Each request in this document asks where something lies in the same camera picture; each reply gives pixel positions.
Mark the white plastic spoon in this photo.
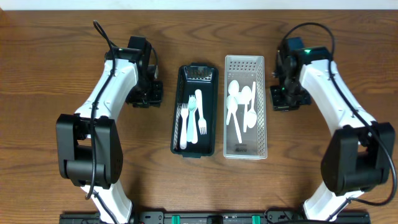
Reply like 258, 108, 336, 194
226, 80, 239, 125
188, 96, 199, 145
246, 82, 257, 128
227, 95, 242, 144
241, 86, 251, 133

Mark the black perforated plastic basket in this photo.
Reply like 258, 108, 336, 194
170, 63, 218, 158

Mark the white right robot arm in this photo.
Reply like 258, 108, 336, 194
271, 56, 397, 222

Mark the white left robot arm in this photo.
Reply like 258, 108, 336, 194
55, 58, 159, 223

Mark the clear perforated plastic basket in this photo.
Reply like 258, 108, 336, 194
223, 55, 267, 160

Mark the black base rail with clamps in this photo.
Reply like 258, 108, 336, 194
59, 209, 371, 224

